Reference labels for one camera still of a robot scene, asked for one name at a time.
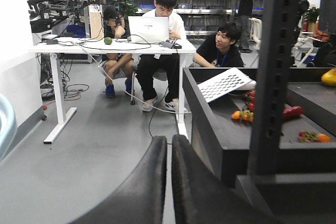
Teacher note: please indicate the white laptop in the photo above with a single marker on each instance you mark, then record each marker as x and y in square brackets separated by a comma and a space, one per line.
[148, 30]

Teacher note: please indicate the white desk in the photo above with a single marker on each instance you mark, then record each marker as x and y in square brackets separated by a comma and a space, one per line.
[69, 45]

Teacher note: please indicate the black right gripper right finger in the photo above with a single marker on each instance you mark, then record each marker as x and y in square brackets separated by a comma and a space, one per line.
[200, 197]

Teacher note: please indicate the crouching person behind desk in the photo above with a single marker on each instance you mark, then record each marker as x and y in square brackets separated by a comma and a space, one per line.
[116, 62]

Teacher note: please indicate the black display stand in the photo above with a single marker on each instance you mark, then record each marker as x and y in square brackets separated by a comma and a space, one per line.
[263, 163]

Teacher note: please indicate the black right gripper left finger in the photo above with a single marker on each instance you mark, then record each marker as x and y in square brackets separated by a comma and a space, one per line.
[140, 198]

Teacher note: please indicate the standing person in black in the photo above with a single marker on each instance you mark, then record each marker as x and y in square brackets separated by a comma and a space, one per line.
[244, 14]

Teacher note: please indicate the person in black shirt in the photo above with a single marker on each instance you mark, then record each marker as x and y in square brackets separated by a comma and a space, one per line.
[218, 49]

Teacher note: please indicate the light blue plastic basket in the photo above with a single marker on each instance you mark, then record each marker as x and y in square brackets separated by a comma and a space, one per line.
[8, 125]

